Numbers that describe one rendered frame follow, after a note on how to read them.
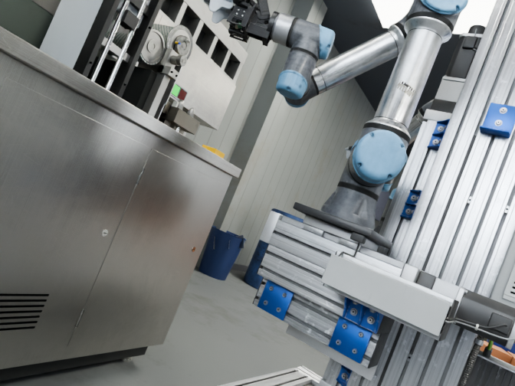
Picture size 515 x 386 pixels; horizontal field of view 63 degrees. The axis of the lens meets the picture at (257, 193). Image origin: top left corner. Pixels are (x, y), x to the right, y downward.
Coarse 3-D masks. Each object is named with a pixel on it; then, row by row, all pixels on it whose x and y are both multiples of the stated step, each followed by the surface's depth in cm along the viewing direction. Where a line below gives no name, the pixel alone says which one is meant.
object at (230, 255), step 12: (216, 228) 428; (216, 240) 426; (228, 240) 424; (240, 240) 430; (204, 252) 437; (216, 252) 425; (228, 252) 426; (204, 264) 429; (216, 264) 425; (228, 264) 430; (216, 276) 426
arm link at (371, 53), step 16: (400, 32) 114; (352, 48) 118; (368, 48) 116; (384, 48) 115; (400, 48) 116; (320, 64) 118; (336, 64) 116; (352, 64) 116; (368, 64) 117; (320, 80) 117; (336, 80) 117; (304, 96) 116
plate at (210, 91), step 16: (32, 0) 147; (48, 0) 151; (160, 16) 195; (192, 48) 220; (192, 64) 223; (208, 64) 234; (176, 80) 217; (192, 80) 227; (208, 80) 238; (224, 80) 250; (192, 96) 231; (208, 96) 243; (224, 96) 255; (208, 112) 247; (224, 112) 260
